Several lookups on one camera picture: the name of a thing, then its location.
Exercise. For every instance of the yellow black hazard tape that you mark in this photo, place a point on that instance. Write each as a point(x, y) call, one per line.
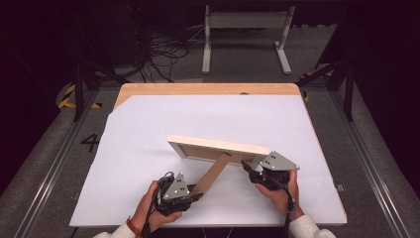
point(67, 95)

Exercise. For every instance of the black metal stand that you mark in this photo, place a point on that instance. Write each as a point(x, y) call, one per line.
point(78, 92)
point(349, 92)

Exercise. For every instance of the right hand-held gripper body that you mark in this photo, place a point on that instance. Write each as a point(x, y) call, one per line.
point(275, 163)

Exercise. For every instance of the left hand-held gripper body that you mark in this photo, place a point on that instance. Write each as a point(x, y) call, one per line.
point(176, 190)

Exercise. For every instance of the person's right hand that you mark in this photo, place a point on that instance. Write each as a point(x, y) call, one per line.
point(280, 198)

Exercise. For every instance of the small metal table clip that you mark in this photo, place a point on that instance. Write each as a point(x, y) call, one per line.
point(340, 187)

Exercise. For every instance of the wooden picture frame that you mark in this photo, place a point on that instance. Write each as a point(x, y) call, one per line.
point(218, 148)

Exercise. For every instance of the person's left hand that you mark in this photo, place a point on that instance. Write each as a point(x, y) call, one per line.
point(148, 211)

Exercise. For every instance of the white table sheet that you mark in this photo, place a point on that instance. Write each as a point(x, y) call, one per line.
point(198, 115)

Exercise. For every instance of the aluminium floor rail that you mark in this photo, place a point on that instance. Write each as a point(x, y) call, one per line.
point(369, 165)
point(56, 165)

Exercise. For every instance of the white metal stand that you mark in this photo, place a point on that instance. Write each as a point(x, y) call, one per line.
point(246, 20)

